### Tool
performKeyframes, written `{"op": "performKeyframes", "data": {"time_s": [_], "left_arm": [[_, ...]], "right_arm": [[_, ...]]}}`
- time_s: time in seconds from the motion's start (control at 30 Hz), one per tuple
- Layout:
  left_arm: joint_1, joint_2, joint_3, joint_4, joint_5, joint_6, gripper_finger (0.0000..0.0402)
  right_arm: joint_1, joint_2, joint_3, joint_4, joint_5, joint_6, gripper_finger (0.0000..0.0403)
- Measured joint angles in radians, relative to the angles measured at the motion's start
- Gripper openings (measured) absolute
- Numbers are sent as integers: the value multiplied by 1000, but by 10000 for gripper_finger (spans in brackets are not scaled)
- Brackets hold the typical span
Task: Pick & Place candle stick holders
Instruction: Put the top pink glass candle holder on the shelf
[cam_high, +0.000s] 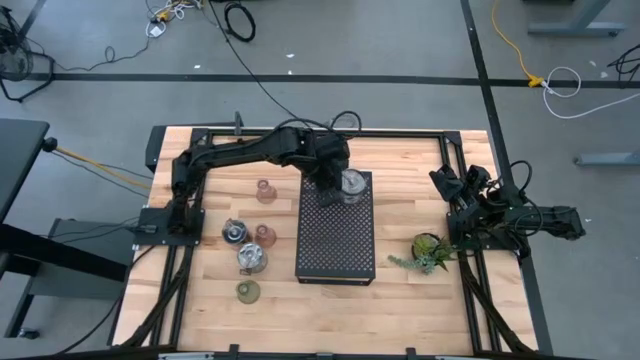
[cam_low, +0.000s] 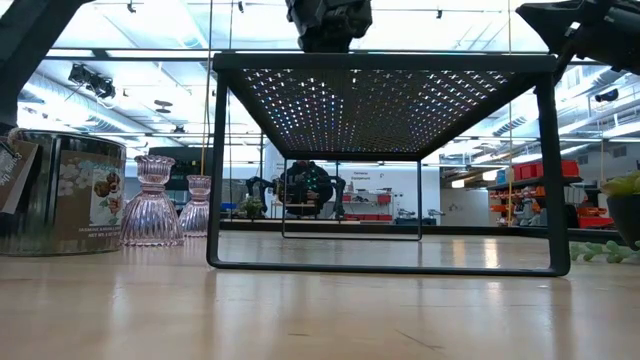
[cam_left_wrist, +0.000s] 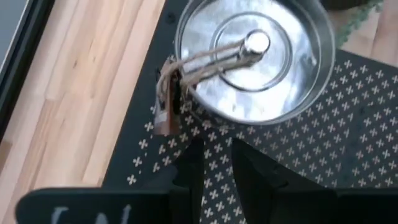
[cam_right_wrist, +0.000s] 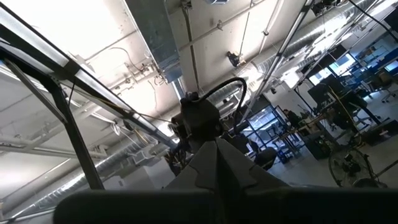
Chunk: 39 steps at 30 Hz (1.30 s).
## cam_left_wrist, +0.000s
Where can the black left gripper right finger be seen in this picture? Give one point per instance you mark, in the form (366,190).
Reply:
(258,186)

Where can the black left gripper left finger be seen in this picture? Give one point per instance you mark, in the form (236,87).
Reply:
(188,186)

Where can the black cross-patterned table runner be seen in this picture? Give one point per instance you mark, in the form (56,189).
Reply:
(342,140)

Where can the green trailing succulent plant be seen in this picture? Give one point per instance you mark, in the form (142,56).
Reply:
(351,25)

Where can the black table frame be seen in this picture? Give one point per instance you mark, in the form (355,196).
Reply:
(18,71)

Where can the dark plant pot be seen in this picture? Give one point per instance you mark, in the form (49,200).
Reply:
(342,3)

